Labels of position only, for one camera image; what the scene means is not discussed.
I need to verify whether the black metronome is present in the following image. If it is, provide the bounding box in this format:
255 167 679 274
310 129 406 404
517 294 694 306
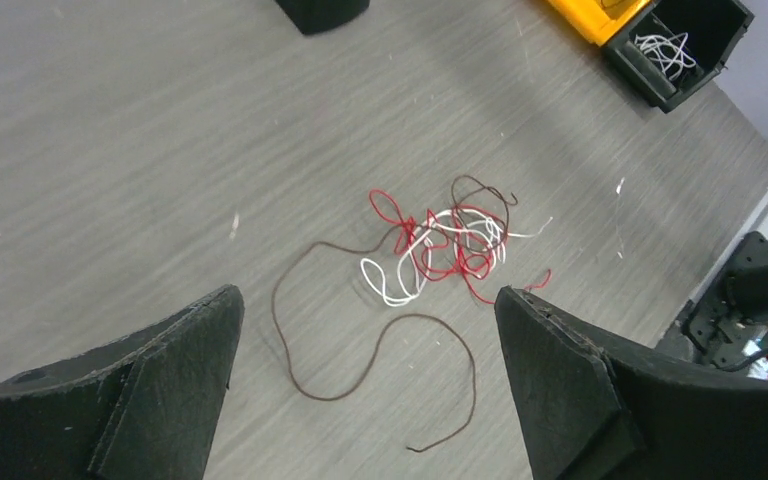
276 0 370 36

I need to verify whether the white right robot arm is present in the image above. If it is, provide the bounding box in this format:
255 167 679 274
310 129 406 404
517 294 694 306
680 231 768 372

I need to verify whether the red cable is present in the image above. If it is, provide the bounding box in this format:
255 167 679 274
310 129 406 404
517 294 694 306
368 189 553 306

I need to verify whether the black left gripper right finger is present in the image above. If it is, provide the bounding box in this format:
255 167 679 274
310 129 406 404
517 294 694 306
495 287 768 479

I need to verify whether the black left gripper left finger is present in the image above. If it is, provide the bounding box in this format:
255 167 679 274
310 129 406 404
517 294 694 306
0 285 245 479

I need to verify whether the yellow plastic bin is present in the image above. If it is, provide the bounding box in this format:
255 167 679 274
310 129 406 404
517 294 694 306
547 0 654 47

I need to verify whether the black plastic bin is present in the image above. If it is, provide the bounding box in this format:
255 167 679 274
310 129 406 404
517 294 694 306
601 0 755 113

